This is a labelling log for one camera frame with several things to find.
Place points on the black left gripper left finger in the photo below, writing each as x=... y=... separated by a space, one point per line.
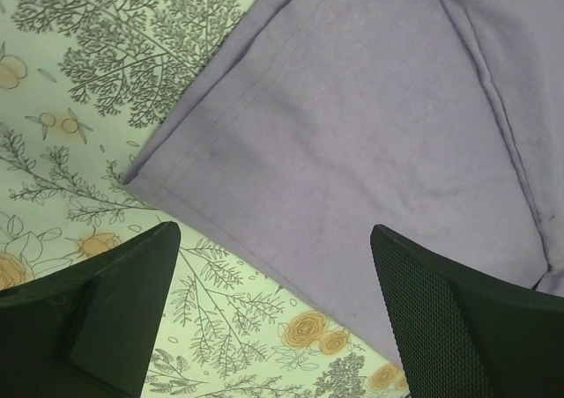
x=89 y=330

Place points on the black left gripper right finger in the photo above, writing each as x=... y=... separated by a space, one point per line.
x=462 y=333

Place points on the floral table mat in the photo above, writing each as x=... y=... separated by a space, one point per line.
x=84 y=84

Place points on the purple t shirt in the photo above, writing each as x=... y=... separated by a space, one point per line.
x=319 y=119

